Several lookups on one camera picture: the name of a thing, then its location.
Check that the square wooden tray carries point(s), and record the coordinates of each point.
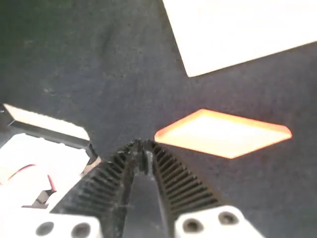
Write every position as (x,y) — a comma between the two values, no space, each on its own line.
(237,32)

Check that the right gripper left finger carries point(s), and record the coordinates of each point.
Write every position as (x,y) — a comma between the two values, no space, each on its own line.
(99,193)

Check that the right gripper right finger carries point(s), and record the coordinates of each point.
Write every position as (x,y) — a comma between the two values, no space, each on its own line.
(183,188)

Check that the orange tangram piece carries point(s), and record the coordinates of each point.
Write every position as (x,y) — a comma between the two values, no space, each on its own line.
(223,134)

